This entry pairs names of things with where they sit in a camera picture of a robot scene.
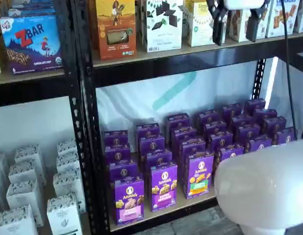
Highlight white patterned carton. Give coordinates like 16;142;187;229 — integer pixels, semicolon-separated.
0;153;9;179
52;167;86;212
46;193;83;235
8;162;46;187
0;204;39;235
6;180;44;227
57;139;77;157
14;143;47;186
55;154;81;176

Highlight orange snack box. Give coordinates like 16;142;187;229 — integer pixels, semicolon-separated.
89;0;138;61

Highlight purple Annie's box pink patch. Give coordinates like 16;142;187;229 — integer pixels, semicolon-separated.
104;144;131;165
103;129;129;147
108;160;140;183
114;176;145;226

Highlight blue ZBar snack box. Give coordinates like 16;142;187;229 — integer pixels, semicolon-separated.
0;15;64;75

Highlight teal tape strip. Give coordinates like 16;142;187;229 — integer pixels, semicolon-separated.
153;70;198;111

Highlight white backdrop sheet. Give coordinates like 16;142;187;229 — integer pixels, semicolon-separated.
96;57;277;157

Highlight purple Annie's snack box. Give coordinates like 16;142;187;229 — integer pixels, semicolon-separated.
274;127;297;145
221;104;243;118
231;115;253;128
236;124;261;142
254;109;278;121
263;117;287;135
244;98;266;112
244;136;273;153

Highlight wooden shelf board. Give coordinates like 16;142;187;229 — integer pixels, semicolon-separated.
0;68;66;86
92;31;303;68
109;188;219;232
79;211;91;235

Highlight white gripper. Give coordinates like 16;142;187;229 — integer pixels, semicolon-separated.
206;0;271;47

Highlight black metal shelf rack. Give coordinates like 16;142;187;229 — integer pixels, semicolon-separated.
0;0;93;235
70;0;303;235

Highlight purple Annie's box yellow patch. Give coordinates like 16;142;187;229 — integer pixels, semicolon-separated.
216;144;245;169
203;121;227;137
197;110;220;125
209;132;234;151

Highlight white Simple Mills box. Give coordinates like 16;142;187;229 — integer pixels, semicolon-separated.
184;0;227;47

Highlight purple Annie's box magenta patch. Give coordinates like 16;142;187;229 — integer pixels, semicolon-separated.
136;123;161;140
145;148;173;169
150;163;178;212
139;135;166;157

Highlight purple Annie's box green patch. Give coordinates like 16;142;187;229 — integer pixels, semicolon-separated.
187;151;215;199
171;127;198;146
166;113;191;133
179;138;206;160

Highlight white mint chocolate box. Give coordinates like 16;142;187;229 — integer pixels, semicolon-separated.
139;0;183;53

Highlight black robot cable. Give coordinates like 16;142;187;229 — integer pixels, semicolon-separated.
280;0;298;139

